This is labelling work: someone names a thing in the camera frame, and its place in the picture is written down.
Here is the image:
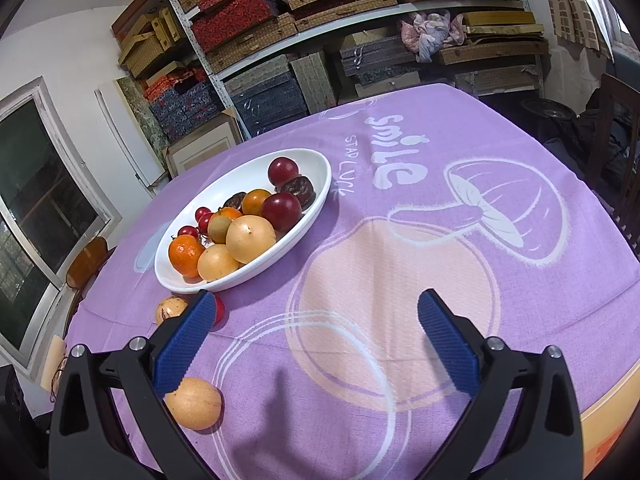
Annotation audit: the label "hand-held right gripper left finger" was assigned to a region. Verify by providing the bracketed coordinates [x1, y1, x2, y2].
[49, 291, 217, 480]

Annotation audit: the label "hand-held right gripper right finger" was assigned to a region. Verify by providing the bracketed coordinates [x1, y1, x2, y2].
[418, 288, 585, 480]

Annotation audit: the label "tan round fruit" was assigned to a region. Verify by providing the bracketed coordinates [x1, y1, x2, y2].
[207, 214, 233, 243]
[156, 296, 190, 325]

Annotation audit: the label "pale yellow round fruit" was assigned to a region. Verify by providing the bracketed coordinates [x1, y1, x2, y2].
[226, 215, 277, 264]
[197, 244, 241, 282]
[164, 378, 223, 431]

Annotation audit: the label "orange tomato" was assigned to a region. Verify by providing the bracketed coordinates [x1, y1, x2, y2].
[242, 189, 272, 216]

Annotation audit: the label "white oval plate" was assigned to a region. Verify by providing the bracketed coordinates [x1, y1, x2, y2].
[154, 148, 333, 294]

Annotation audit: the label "dark red plum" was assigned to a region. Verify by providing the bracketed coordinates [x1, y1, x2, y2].
[261, 193, 303, 233]
[267, 157, 300, 187]

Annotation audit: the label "purple printed tablecloth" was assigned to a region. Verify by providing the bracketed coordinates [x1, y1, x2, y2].
[62, 82, 640, 480]

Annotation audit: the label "light wooden chair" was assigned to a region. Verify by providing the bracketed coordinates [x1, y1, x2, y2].
[65, 236, 118, 311]

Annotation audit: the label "beige card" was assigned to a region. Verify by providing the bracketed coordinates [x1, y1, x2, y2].
[41, 336, 67, 392]

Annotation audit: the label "beige framed picture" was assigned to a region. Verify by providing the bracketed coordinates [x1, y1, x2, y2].
[165, 109, 246, 178]

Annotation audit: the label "white framed window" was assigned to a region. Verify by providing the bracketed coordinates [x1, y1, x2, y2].
[0, 76, 123, 366]

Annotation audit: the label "white board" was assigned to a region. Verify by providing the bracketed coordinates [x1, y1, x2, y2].
[95, 82, 168, 188]

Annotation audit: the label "green marbled board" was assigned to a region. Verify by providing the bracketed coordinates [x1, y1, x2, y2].
[116, 77, 168, 161]

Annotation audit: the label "stack of blue floral boxes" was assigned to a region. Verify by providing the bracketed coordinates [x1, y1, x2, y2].
[145, 67, 223, 143]

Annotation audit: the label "round metal dish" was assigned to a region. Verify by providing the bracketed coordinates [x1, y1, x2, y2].
[520, 99, 571, 121]

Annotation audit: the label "stack of dark blue boxes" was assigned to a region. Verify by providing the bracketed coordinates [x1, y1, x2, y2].
[225, 55, 308, 136]

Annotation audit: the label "dark cloth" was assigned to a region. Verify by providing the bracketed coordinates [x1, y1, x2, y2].
[570, 90, 636, 181]

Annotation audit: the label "dark wooden chair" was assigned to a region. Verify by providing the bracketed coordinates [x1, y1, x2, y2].
[585, 74, 640, 241]

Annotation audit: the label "stack of grey blue boxes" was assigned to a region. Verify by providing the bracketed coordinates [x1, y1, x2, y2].
[340, 35, 423, 101]

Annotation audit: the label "upright woven box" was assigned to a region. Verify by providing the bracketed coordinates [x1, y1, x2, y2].
[290, 52, 335, 113]

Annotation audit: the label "pile of tan woven boxes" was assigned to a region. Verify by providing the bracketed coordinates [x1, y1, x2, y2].
[112, 7, 183, 78]

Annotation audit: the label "long woven straw box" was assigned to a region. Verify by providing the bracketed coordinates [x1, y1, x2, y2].
[205, 12, 298, 73]

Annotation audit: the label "pink cloth bundle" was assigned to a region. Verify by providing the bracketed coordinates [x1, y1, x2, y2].
[400, 10, 466, 63]

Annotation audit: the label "stack of yellow flat boxes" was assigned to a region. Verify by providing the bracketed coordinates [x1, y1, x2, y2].
[402, 0, 548, 66]

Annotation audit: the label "red patterned box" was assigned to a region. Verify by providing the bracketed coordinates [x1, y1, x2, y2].
[190, 0, 281, 53]

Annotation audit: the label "white metal shelf rack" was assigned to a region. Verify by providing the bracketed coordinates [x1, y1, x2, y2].
[160, 0, 551, 126]

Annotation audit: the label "beige checkered curtain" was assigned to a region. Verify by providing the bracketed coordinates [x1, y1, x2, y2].
[537, 0, 616, 61]

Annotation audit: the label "bright window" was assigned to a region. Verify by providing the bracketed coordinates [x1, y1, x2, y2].
[612, 5, 640, 61]

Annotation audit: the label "pink frame eyeglasses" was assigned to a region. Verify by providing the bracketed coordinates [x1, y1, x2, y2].
[50, 355, 68, 403]

